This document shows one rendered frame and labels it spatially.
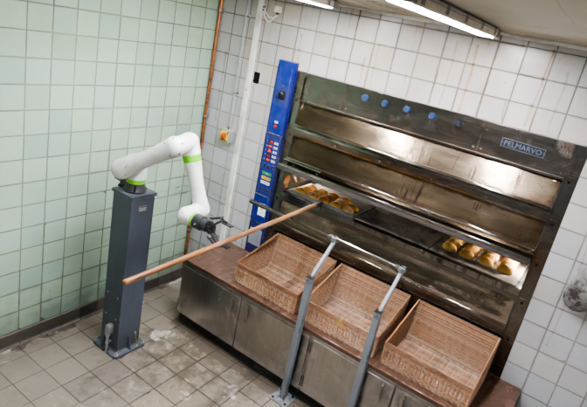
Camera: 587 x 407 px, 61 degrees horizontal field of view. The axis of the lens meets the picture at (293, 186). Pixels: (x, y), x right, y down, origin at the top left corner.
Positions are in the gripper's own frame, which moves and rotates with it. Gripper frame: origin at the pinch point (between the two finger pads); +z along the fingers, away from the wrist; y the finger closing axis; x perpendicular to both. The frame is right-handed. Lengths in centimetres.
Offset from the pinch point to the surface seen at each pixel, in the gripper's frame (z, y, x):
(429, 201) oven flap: 79, -32, -100
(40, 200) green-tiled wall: -125, 16, 38
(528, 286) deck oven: 150, -3, -100
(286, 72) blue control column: -47, -88, -99
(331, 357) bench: 62, 73, -47
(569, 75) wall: 131, -124, -100
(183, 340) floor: -54, 120, -36
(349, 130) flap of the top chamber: 12, -60, -102
